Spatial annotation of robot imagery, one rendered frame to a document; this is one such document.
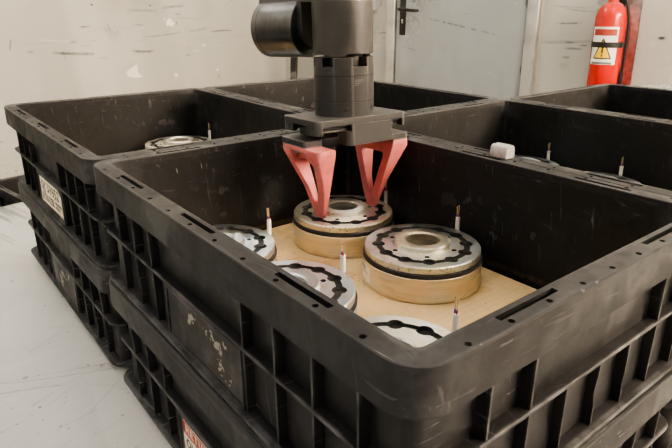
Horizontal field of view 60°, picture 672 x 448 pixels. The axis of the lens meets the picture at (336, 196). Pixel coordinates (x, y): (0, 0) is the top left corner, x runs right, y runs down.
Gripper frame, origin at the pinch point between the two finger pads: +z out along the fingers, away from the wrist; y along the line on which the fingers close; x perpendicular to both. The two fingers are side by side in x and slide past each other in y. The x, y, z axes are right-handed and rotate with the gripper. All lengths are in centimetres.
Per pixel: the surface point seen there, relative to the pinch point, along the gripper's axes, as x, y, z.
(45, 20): -337, -21, -26
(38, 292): -34.1, 26.5, 15.5
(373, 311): 13.2, 6.6, 4.6
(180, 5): -360, -110, -35
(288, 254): -0.2, 6.9, 4.0
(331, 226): 2.8, 3.7, 0.9
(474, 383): 32.3, 15.8, -3.0
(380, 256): 10.9, 4.1, 1.3
